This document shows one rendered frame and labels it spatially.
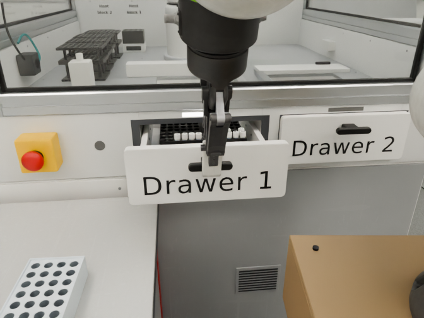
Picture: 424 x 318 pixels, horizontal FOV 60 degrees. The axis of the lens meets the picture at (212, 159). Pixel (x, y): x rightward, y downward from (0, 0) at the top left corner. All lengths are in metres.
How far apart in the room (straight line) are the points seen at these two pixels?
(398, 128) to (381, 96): 0.08
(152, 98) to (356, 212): 0.58
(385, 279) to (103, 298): 0.39
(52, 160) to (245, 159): 0.38
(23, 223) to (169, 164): 0.32
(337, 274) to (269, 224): 0.47
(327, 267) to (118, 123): 0.50
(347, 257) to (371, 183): 0.48
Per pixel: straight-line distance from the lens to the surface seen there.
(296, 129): 0.81
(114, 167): 0.82
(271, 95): 0.78
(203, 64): 0.44
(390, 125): 0.90
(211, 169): 0.59
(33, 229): 0.78
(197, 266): 0.98
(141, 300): 0.59
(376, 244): 0.54
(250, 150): 0.65
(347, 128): 0.81
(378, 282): 0.48
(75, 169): 0.84
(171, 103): 0.76
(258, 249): 0.97
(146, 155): 0.64
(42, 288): 0.60
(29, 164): 0.77
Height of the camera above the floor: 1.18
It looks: 25 degrees down
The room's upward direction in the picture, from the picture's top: straight up
